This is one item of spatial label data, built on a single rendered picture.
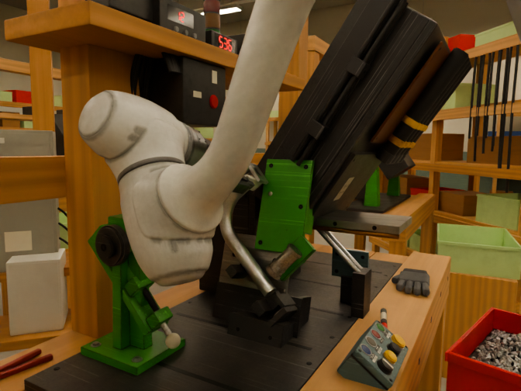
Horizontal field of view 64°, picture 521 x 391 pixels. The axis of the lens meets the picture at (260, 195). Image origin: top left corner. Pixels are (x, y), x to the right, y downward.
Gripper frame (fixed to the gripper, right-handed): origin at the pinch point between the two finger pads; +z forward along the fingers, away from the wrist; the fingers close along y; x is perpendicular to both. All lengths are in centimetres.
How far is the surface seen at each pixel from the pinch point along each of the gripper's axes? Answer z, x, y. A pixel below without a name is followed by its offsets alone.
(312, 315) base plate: 19.5, 11.5, -29.7
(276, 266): 1.9, 5.9, -19.8
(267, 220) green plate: 5.4, 3.2, -9.2
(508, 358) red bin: 23, -17, -58
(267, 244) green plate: 5.4, 6.2, -13.6
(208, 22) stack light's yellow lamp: 13, -13, 54
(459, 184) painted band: 887, -104, 132
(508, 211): 274, -66, -16
